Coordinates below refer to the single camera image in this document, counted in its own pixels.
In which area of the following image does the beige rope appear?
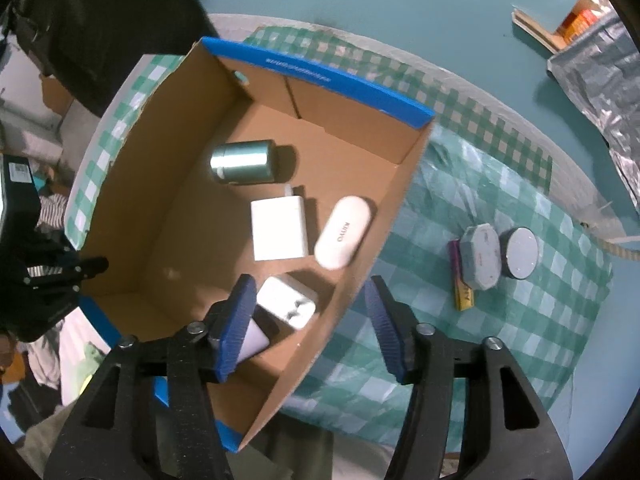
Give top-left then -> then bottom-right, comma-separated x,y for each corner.
580,220 -> 640,263

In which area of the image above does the orange packet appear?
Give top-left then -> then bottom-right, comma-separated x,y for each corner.
557,0 -> 599,41

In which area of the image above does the green metal tin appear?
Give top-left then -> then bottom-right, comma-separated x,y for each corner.
210,140 -> 277,186

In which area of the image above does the grey octagonal container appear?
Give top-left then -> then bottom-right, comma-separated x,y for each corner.
459,223 -> 502,291

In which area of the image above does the cardboard box with blue rim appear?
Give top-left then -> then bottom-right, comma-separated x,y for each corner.
77,36 -> 435,453

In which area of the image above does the yellow purple packet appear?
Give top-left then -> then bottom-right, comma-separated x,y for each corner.
447,240 -> 476,311

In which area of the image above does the white charger with prongs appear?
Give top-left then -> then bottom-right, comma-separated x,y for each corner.
256,275 -> 318,332

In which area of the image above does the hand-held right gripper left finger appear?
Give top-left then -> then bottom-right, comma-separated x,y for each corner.
44,274 -> 258,480

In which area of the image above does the green checked tablecloth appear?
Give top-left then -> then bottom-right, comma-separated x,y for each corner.
62,25 -> 613,448

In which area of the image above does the dark furniture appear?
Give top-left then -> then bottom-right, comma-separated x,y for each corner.
10,0 -> 221,117

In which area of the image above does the open cardboard carton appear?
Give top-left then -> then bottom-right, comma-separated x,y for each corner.
511,0 -> 616,56

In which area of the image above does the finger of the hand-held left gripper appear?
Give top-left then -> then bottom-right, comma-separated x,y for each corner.
30,256 -> 110,291

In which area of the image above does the silver foil bag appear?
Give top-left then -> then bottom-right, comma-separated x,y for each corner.
547,10 -> 640,206

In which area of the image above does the striped cloth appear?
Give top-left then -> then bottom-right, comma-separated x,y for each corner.
36,195 -> 69,233

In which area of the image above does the white power bank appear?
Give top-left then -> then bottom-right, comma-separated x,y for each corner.
210,310 -> 271,365

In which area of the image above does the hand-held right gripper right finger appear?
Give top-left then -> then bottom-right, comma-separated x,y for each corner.
364,275 -> 574,480

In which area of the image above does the white oval case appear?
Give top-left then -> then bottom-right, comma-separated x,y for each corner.
314,196 -> 376,271

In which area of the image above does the round black tin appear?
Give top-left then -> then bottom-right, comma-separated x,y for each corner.
500,227 -> 541,281

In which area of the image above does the white square charger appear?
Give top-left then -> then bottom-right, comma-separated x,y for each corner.
250,187 -> 306,262

